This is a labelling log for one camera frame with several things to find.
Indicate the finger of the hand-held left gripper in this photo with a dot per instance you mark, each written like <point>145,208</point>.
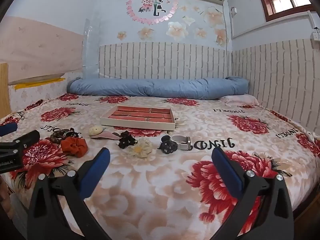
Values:
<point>7,129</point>
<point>27,138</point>

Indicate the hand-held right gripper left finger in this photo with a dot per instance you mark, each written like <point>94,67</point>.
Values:
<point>98,166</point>

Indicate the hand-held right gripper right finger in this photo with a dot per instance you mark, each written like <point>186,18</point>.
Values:
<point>228,173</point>

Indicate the orange scrunchie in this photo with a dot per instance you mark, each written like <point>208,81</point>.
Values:
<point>73,146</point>

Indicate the pink hair clip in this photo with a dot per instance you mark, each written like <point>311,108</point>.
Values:
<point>108,135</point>

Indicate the plush pineapple hair clip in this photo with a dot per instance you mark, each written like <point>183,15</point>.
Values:
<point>96,130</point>

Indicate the cream scrunchie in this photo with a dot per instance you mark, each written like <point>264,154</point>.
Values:
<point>140,149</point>

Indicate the brick pattern tray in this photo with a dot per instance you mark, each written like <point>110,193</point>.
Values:
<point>140,115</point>

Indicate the wooden board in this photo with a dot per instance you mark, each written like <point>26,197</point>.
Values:
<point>3,92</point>

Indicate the yellow tape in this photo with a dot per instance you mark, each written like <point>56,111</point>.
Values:
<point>37,83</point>

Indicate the black claw clip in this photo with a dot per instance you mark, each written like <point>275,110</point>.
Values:
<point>167,147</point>

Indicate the pink pillow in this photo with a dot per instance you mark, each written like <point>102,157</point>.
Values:
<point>240,100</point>

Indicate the blue rolled duvet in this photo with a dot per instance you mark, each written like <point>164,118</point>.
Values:
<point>155,87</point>

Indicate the clear plastic sheet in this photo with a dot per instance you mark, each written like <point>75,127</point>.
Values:
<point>90,55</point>

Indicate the flower wall stickers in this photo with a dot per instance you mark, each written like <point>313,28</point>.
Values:
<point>176,30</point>

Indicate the white wall socket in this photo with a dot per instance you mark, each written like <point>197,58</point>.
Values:
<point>315,33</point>

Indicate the heart wall sticker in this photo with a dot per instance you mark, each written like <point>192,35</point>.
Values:
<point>157,5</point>

